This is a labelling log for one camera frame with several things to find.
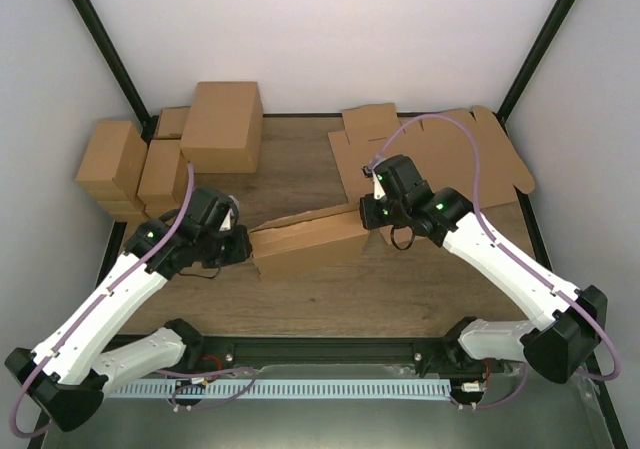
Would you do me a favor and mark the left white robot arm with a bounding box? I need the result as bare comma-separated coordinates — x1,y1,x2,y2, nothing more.
5,188,252,432

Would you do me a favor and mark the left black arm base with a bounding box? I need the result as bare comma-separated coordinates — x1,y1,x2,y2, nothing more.
168,336,235,374

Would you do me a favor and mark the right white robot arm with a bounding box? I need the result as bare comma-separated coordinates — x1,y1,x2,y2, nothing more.
359,155,608,384

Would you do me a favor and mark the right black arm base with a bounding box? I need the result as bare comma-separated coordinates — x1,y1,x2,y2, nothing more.
411,337,487,378

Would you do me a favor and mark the large folded cardboard box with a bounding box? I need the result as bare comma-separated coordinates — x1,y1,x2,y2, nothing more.
181,81,263,174

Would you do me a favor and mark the rear small cardboard box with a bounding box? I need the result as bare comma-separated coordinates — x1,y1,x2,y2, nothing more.
154,106,190,140

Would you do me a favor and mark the stack of flat cardboard blanks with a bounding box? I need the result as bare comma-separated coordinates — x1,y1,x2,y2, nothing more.
328,103,535,209

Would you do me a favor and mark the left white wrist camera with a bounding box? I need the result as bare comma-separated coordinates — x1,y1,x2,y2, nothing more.
218,205,239,232

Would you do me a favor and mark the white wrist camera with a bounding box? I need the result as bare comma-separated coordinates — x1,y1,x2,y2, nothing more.
218,205,239,232
362,165,386,202

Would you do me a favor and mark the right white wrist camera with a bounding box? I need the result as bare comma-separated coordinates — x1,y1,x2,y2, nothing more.
362,165,386,202

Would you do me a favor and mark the black aluminium frame rail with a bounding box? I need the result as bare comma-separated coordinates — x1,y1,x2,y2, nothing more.
63,336,592,370

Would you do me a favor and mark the light blue slotted cable duct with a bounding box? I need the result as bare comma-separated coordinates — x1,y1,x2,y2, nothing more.
111,379,451,401

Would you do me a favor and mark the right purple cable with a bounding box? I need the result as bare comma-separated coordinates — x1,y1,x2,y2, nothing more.
369,112,622,412

